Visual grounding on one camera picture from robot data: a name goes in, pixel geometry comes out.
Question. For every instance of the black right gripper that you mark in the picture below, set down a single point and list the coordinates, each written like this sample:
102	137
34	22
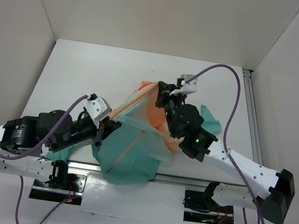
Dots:
164	87

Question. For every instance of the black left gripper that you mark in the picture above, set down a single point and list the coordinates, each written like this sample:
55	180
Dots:
105	127

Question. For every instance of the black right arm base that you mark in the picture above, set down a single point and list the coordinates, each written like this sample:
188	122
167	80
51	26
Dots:
201	208

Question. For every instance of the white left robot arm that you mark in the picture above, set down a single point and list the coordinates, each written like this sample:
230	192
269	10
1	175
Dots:
27	164

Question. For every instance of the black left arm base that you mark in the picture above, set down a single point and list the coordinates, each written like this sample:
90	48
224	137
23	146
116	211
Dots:
63	183

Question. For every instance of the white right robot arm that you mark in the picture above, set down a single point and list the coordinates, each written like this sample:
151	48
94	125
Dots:
273	191

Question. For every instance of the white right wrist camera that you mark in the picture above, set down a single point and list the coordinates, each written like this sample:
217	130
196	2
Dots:
185	84

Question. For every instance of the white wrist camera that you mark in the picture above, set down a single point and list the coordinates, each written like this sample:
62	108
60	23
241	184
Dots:
97	108
185	84

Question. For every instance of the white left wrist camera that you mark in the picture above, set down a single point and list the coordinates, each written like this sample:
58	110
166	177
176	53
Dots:
97	108

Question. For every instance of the aluminium rail right table edge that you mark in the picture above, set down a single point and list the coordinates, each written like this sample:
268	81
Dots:
243	138

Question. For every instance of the aluminium rail table edge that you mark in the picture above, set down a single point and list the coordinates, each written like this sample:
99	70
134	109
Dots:
160	178
243	138

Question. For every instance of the aluminium rail front table edge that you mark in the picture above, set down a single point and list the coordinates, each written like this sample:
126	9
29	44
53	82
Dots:
160	178

